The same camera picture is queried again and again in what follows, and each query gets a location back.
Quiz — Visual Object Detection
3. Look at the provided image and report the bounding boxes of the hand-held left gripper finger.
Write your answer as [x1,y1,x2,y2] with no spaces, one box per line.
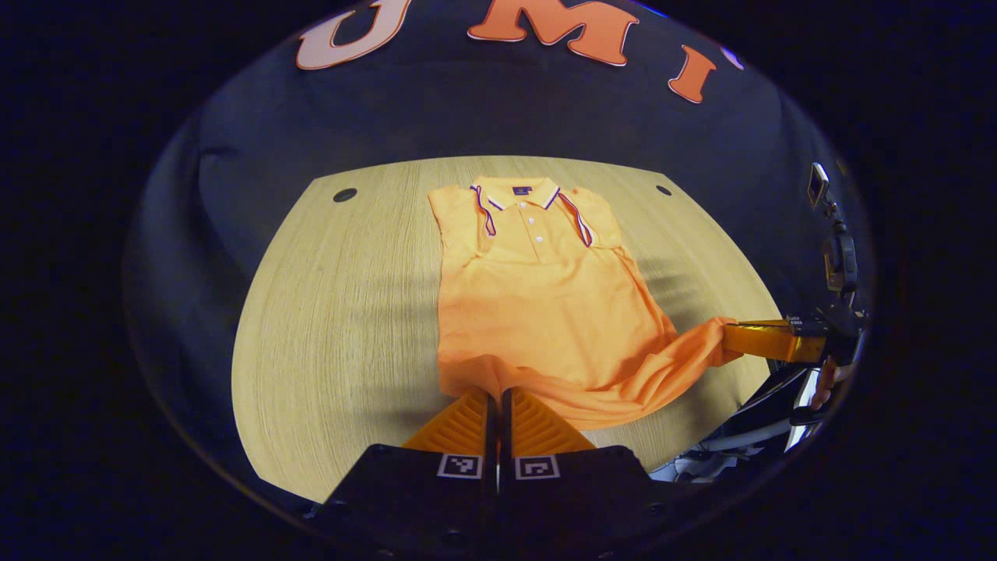
[500,387,678,546]
[315,388,499,550]

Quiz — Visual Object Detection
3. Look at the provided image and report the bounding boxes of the orange T-shirt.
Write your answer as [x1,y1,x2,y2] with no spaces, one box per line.
[427,175,741,431]

